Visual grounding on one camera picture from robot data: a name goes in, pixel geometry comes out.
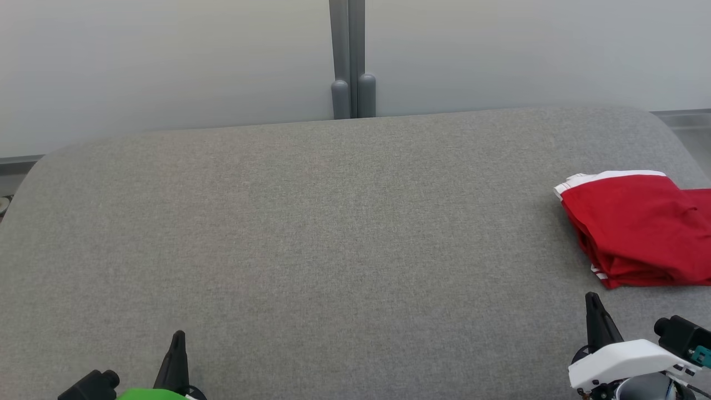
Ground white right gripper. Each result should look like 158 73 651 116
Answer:
568 292 698 391

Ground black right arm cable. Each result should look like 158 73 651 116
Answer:
675 345 711 400

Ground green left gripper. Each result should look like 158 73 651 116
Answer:
114 331 207 400

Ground red shorts with white stripe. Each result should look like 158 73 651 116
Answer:
554 170 711 273

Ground grey partition post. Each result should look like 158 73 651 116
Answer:
329 0 377 120

